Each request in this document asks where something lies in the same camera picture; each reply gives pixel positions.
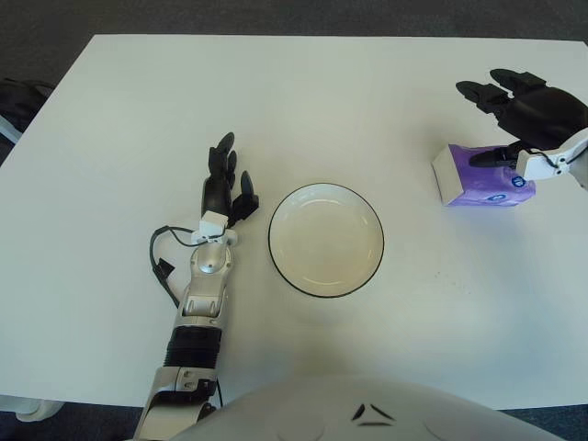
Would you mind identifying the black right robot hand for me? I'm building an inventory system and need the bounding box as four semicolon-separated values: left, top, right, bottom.
454;68;588;169

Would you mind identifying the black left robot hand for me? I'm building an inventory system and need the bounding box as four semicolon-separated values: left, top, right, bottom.
201;131;261;229

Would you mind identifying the purple tissue paper pack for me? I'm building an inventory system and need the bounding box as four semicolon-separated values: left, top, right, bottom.
431;143;537;209

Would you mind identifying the white plate with black rim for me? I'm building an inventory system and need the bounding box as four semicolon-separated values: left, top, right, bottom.
267;182;385;299

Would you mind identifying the white and blue object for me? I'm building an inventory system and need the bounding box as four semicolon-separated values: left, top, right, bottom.
0;114;22;148

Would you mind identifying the black bag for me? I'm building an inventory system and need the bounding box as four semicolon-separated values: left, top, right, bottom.
0;78;54;139

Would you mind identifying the grey robot torso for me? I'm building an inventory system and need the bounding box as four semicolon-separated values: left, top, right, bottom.
178;374;557;441

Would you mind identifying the white rounded base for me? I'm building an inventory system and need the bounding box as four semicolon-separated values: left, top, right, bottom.
0;393;61;423

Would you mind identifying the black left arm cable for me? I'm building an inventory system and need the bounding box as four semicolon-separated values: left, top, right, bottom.
149;224;221;309

